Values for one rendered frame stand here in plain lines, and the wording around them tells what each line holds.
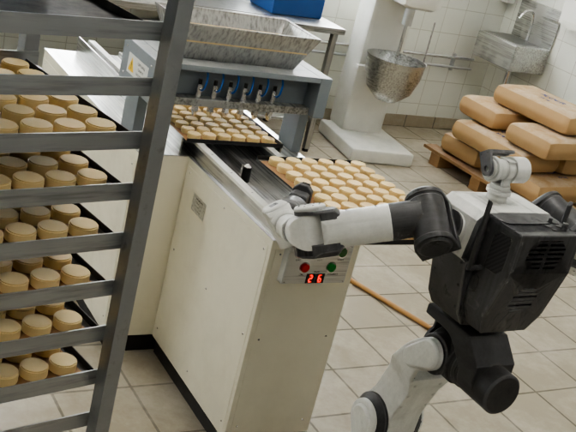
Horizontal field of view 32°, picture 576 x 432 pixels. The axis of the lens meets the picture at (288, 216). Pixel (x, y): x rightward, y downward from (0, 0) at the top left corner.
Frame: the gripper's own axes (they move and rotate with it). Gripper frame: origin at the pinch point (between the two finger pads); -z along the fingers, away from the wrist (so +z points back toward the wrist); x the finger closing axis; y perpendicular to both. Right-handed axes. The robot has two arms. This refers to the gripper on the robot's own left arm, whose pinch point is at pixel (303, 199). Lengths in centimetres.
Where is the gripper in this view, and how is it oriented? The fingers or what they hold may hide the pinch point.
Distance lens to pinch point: 284.7
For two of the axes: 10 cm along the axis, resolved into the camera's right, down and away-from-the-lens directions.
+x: 2.3, -9.1, -3.5
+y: -9.3, -3.1, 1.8
